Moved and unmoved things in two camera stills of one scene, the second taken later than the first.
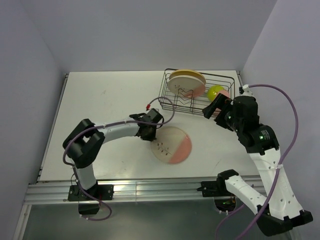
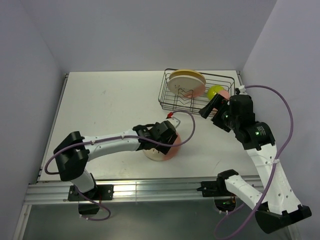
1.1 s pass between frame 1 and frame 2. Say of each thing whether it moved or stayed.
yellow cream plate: stayed
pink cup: stayed
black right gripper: stayed
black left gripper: moved
